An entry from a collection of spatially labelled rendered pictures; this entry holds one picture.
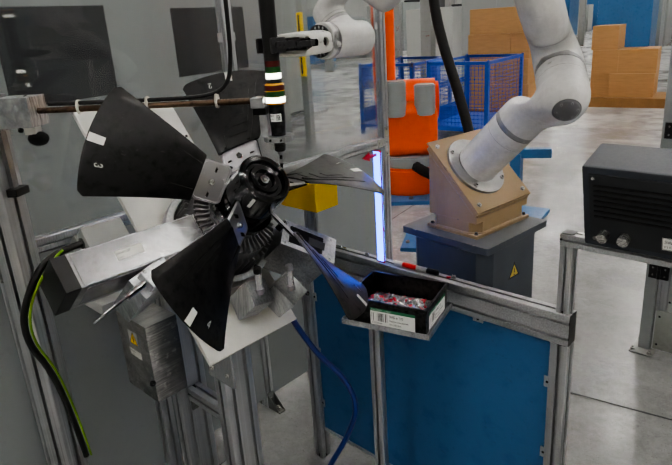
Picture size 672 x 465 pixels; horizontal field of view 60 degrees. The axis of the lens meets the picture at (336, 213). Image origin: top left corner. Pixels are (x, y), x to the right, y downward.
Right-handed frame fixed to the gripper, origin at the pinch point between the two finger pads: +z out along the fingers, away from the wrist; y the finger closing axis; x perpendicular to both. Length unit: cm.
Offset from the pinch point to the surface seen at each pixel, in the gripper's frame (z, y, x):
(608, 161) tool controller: -31, -62, -25
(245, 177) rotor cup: 14.1, -4.4, -25.7
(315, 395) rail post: -35, 32, -122
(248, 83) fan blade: -4.9, 14.8, -8.9
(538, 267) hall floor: -241, 40, -147
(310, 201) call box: -31, 24, -47
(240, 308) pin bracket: 15, 2, -58
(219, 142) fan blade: 7.7, 12.1, -20.9
